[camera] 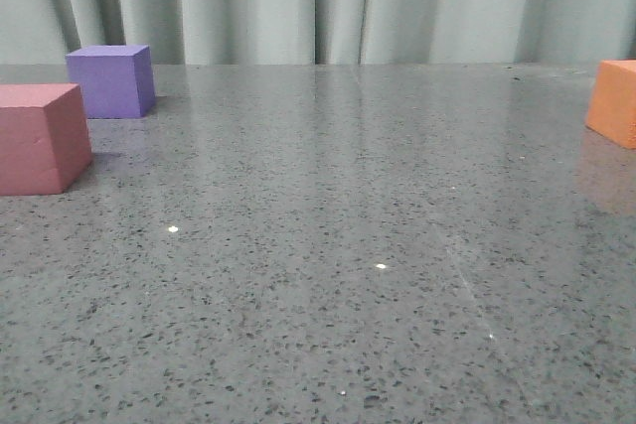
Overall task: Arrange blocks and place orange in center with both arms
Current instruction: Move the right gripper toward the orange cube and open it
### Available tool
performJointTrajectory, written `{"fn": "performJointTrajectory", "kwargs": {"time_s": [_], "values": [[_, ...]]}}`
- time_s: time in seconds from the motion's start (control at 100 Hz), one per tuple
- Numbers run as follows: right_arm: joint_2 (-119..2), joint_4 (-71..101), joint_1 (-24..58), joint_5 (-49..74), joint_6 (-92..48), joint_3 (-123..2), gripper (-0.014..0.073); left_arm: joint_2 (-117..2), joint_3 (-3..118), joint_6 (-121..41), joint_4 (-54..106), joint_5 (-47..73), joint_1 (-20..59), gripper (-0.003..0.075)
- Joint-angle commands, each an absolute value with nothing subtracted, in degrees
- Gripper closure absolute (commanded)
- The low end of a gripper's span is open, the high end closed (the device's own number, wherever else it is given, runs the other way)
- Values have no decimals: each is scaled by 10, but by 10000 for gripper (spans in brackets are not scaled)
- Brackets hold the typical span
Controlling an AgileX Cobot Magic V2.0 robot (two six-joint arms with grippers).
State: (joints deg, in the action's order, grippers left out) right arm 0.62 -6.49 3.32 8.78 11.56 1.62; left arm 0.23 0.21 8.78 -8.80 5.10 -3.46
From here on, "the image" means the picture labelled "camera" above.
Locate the orange foam cube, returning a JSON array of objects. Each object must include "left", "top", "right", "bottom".
[{"left": 585, "top": 60, "right": 636, "bottom": 149}]

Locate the pale green curtain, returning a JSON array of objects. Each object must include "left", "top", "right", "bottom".
[{"left": 1, "top": 0, "right": 635, "bottom": 65}]

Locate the purple foam cube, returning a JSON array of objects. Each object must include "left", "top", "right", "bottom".
[{"left": 66, "top": 45, "right": 156, "bottom": 119}]

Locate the pink foam cube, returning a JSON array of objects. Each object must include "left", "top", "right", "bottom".
[{"left": 1, "top": 83, "right": 92, "bottom": 196}]

